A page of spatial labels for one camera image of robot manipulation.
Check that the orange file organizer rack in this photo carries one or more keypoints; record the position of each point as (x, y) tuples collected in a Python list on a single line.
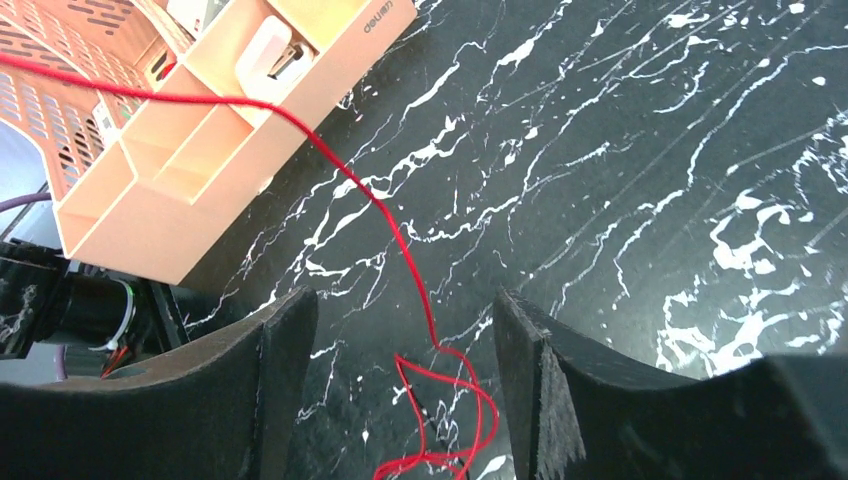
[(150, 146)]

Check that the white stapler in organizer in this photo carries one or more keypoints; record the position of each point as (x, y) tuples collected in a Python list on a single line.
[(273, 57)]

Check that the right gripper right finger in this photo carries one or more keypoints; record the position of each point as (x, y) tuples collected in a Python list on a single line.
[(577, 409)]

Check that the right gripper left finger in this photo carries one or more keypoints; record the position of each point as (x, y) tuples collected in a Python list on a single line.
[(220, 407)]

